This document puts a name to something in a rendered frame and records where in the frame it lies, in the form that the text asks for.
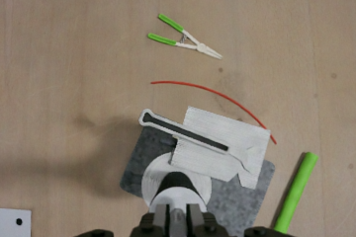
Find green-handled pliers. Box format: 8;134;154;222
148;14;222;59

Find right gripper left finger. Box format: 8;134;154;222
74;203;170;237

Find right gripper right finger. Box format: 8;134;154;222
186;203;296;237

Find black cylinder with grey shaft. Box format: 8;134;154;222
148;172;207;237

